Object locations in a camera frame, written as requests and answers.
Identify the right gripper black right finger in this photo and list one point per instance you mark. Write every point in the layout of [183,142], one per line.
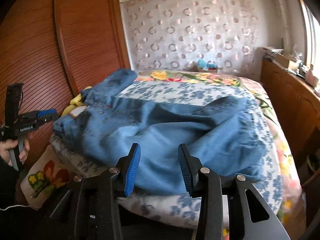
[190,171]

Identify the cardboard box with blue bag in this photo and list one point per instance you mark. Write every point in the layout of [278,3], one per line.
[206,67]

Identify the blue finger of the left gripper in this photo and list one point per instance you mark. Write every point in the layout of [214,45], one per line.
[46,113]

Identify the wooden louvered wardrobe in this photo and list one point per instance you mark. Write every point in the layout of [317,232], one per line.
[56,48]

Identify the circle patterned sheer curtain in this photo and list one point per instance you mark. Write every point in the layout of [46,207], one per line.
[175,34]

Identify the stack of papers on sideboard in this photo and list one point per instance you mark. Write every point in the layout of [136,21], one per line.
[271,52]

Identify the window with wooden frame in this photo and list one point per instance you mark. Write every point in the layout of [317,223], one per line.
[312,38]

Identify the blue floral white quilt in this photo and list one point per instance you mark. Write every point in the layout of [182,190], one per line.
[182,210]

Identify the side window curtain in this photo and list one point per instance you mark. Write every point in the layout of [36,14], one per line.
[283,13]

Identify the pink bottle on sideboard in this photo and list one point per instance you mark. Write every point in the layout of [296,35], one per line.
[310,77]

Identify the open cardboard box on sideboard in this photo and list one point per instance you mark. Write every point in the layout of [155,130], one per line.
[287,61]

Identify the butterfly embroidered cushion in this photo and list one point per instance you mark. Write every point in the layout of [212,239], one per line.
[46,175]

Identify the blue denim jeans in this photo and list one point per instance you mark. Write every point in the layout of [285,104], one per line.
[111,86]
[221,134]

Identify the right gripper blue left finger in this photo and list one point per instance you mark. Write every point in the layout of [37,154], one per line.
[128,167]

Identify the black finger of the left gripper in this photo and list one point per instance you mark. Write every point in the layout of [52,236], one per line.
[43,119]

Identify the folded blue denim jeans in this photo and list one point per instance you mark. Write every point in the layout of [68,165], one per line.
[111,86]

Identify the long wooden sideboard cabinet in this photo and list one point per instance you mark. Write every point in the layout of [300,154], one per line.
[297,109]

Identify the yellow plush pillow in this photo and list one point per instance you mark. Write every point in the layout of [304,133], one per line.
[76,101]

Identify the colourful floral blanket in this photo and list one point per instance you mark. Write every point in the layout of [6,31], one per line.
[291,209]

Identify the person's left hand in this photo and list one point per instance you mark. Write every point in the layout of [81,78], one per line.
[8,145]

